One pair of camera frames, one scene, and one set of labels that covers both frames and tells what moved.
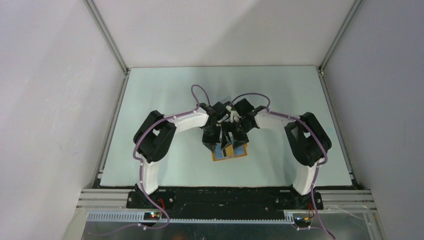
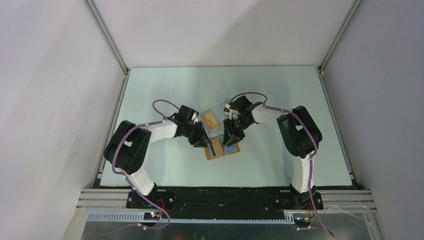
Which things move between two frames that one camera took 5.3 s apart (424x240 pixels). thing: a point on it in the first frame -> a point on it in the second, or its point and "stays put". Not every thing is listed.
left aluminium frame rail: x=99 y=21 stays put
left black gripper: x=210 y=143 -> x=201 y=138
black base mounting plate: x=223 y=201 stays put
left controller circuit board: x=152 y=216 stays put
